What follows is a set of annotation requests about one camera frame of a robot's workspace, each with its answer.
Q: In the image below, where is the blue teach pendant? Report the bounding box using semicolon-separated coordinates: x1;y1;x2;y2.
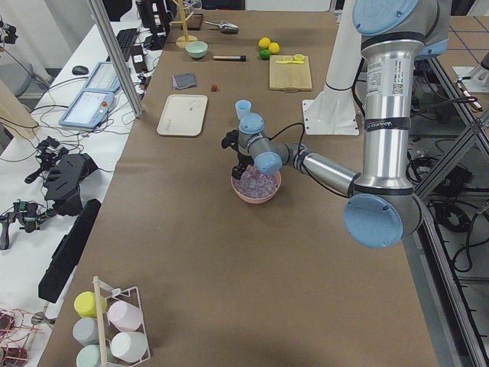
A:
59;89;115;130
85;61;121;93

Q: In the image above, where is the black computer mouse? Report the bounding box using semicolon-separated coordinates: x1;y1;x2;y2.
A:
72;65;89;76

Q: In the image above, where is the wooden mug tree stand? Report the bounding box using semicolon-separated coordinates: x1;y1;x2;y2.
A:
172;0;198;49

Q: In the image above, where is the cream rabbit tray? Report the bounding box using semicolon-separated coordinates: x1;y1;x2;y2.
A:
157;94;208;137

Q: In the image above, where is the bamboo cutting board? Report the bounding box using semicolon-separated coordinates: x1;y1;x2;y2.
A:
269;55;313;92

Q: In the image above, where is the black hand-held gripper device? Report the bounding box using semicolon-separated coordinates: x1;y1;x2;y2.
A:
1;200;56;250

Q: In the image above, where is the white cup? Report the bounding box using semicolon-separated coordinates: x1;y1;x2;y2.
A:
110;331;147;363

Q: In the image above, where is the black foam block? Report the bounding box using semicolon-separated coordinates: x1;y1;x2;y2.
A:
44;153;98;216

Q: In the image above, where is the steel ice scoop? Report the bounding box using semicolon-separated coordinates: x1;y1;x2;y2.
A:
204;21;239;34

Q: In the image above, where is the whole yellow lemon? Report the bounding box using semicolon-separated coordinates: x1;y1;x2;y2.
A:
267;42;280;54
257;37;271;50

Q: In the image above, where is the green lime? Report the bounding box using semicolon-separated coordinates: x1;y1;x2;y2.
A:
260;50;270;60

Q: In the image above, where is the grey cup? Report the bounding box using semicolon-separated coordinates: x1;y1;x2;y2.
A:
72;317;99;346

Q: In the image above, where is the steel muddler black tip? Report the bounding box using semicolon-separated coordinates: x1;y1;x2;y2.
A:
212;55;247;62

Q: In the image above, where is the black keyboard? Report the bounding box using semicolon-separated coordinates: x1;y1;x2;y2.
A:
116;28;138;62

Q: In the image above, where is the aluminium frame post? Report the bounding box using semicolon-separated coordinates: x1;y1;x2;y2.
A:
87;0;143;118

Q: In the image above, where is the mint green bowl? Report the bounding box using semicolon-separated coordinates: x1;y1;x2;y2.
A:
186;41;209;60

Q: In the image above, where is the pink cup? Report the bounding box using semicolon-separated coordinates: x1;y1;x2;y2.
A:
107;300;143;332

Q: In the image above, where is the clear ice cubes pile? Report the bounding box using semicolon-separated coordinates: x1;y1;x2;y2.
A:
233;166;278;199

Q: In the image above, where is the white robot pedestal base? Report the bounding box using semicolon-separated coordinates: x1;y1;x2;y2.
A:
303;1;362;135

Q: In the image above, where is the light blue plastic cup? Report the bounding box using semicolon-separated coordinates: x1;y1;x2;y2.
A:
235;99;251;120

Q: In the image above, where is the black long bar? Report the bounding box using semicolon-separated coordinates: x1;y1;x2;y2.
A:
38;199;101;304

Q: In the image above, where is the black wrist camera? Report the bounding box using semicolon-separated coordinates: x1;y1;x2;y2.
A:
221;129;239;151

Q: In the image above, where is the mint green cup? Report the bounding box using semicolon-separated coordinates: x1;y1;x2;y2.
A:
76;344;102;367

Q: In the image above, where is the white wire cup rack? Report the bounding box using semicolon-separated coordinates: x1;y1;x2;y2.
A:
92;276;151;366

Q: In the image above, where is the pink bowl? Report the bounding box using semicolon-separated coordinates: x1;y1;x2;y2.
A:
231;166;282;204

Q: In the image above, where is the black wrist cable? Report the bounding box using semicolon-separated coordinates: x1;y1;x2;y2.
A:
267;122;351;198

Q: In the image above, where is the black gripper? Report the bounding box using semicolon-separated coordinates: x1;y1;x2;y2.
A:
232;151;252;180

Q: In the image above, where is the grey folded cloth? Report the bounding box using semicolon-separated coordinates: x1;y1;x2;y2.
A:
172;73;196;90

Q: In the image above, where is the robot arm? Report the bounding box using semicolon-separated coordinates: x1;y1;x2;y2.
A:
222;1;452;248

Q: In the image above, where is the yellow cup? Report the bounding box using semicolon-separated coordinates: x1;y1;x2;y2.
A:
73;291;97;318

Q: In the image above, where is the yellow plastic knife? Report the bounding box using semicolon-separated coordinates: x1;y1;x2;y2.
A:
274;60;305;64

